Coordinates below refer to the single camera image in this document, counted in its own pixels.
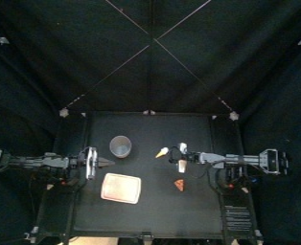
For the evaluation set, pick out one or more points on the pink rectangular plate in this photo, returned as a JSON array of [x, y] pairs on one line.
[[120, 188]]

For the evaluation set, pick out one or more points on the white post base bracket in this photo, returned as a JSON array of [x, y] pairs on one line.
[[148, 112]]

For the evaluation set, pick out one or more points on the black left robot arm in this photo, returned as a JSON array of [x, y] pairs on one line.
[[32, 161]]

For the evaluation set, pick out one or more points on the white text label sticker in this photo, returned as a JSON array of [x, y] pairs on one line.
[[238, 218]]

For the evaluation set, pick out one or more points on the grey speckled cup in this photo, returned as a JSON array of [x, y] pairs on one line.
[[120, 146]]

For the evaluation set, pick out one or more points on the toy ice cream cone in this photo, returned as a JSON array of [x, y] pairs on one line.
[[161, 152]]

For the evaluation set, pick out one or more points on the grey table edge bracket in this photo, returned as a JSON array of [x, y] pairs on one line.
[[30, 236], [258, 233]]

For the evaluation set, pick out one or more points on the black cloth backdrop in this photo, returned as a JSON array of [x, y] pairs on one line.
[[70, 63]]

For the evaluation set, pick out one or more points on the white frame corner bracket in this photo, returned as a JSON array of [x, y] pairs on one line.
[[234, 115], [64, 112]]

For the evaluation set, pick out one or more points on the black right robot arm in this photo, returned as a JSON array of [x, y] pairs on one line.
[[242, 158]]

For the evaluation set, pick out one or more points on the grey vertical frame post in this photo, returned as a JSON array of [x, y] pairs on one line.
[[151, 63]]

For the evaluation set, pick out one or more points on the black table edge camera mount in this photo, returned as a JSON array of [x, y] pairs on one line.
[[147, 238]]

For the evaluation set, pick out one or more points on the orange toy waffle slice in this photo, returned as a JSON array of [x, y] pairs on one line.
[[179, 185]]

